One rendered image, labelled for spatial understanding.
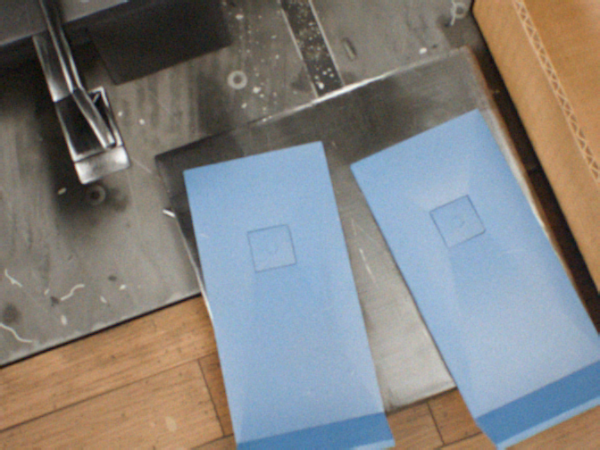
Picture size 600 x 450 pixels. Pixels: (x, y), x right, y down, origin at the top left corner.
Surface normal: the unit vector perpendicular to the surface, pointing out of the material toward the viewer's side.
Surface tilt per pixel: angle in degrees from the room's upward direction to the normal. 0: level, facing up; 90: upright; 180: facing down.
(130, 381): 0
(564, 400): 60
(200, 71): 0
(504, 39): 90
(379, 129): 0
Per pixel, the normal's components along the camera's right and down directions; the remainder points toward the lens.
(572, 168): -0.94, 0.34
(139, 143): -0.04, -0.25
